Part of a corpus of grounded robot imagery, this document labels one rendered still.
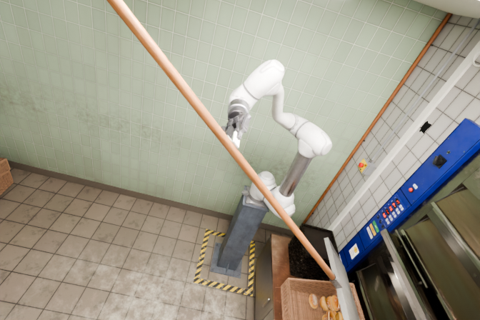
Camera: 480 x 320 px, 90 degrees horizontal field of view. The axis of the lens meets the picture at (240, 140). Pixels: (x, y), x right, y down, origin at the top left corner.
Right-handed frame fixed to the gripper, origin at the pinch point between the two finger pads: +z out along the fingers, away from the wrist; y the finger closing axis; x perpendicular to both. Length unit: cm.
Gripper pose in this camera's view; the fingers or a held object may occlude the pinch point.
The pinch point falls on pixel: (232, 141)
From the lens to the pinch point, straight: 82.7
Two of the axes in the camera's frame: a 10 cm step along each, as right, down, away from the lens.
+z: -0.8, 5.5, -8.3
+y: -8.4, 4.1, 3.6
